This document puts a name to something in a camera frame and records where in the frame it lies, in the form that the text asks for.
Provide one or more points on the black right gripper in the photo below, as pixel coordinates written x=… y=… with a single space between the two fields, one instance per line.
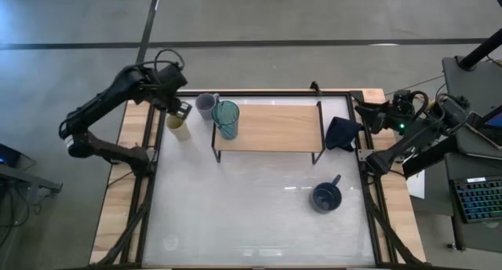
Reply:
x=392 y=119

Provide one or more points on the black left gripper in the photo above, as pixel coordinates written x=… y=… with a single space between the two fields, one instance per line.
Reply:
x=168 y=83

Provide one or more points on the pale yellow cup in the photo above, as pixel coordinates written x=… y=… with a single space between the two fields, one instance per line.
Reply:
x=181 y=132

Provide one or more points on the lavender faceted mug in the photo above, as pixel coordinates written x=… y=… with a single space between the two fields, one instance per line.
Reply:
x=204 y=109

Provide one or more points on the dark blue glazed mug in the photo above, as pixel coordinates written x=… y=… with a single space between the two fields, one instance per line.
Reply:
x=325 y=199

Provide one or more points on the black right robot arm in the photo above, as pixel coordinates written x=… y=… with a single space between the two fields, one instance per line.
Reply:
x=396 y=152

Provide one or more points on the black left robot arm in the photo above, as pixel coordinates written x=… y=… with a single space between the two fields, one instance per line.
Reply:
x=100 y=100

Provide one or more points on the dark blue cloth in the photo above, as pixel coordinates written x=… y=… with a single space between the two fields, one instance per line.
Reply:
x=339 y=134

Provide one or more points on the teal glass tumbler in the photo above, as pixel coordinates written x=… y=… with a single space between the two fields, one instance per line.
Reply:
x=226 y=117

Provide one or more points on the black diagonal support bar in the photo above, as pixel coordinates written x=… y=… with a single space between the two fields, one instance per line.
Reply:
x=423 y=164

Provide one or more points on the white paper sheet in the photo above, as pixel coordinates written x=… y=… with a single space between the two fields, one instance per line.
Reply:
x=416 y=185

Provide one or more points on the grey side cart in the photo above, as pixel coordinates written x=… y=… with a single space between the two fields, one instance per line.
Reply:
x=482 y=85

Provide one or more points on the grey smartphone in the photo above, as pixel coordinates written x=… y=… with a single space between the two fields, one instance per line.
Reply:
x=486 y=136

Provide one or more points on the tablet with blue screen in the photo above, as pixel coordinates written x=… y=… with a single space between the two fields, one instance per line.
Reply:
x=496 y=119

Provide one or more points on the black pole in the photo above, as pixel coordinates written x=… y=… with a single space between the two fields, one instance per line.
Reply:
x=480 y=50

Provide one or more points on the backlit black keyboard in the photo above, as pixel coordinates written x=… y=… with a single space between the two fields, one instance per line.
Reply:
x=480 y=199

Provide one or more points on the device with blue glow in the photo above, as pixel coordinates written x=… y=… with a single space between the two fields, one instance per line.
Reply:
x=8 y=158

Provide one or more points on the black frame clamp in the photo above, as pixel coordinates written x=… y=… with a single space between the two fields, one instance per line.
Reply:
x=315 y=87

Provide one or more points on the wooden shelf with black frame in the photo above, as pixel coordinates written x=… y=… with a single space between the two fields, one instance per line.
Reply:
x=278 y=128

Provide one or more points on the black table frame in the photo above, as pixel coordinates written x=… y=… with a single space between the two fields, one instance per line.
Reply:
x=274 y=93

